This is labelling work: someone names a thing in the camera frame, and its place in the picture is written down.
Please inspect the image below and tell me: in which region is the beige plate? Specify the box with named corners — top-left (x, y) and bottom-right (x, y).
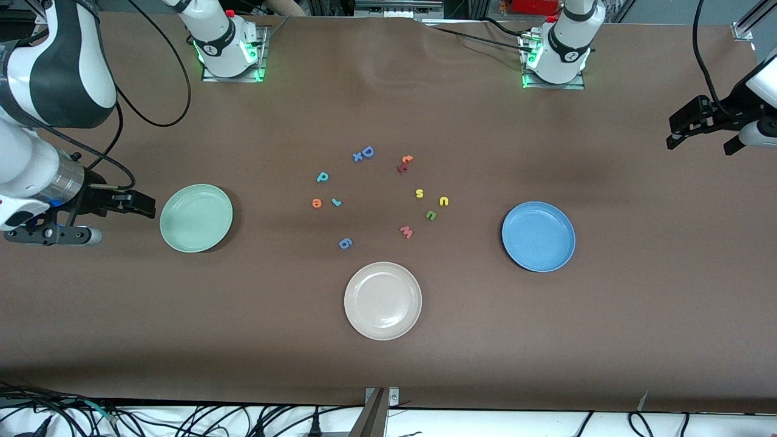
top-left (344, 262), bottom-right (422, 341)

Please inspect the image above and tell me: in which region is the brown table cover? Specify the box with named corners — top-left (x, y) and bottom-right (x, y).
top-left (0, 11), bottom-right (777, 413)

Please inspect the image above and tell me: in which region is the pale green plate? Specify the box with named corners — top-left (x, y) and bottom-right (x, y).
top-left (159, 184), bottom-right (234, 253)

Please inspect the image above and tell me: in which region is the red box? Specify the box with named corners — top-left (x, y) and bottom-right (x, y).
top-left (512, 0), bottom-right (562, 16)

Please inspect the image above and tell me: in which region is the grey metal box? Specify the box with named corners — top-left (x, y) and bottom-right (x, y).
top-left (355, 0), bottom-right (444, 19)

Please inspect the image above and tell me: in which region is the person bare forearm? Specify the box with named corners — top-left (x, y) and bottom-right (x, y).
top-left (265, 0), bottom-right (307, 18)

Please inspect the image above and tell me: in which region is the black table cable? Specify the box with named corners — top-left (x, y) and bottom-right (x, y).
top-left (432, 25), bottom-right (538, 55)

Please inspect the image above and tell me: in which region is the aluminium corner profile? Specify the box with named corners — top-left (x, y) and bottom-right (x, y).
top-left (731, 0), bottom-right (777, 42)

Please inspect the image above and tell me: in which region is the teal cable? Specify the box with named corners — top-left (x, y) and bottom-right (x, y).
top-left (82, 398), bottom-right (119, 424)

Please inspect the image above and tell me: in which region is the metal mounting bracket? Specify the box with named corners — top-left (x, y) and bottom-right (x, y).
top-left (364, 387), bottom-right (401, 407)

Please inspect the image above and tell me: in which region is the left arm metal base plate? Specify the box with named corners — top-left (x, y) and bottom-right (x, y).
top-left (519, 33), bottom-right (586, 90)

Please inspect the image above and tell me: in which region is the blue plate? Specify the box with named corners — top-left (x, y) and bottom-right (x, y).
top-left (501, 202), bottom-right (576, 273)

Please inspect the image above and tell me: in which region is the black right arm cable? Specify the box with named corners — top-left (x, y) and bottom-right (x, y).
top-left (0, 0), bottom-right (192, 190)

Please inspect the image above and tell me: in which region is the aluminium camera post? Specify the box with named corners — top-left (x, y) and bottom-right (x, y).
top-left (349, 388), bottom-right (389, 437)

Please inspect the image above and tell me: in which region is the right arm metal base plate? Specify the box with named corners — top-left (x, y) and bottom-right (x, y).
top-left (200, 25), bottom-right (269, 83)

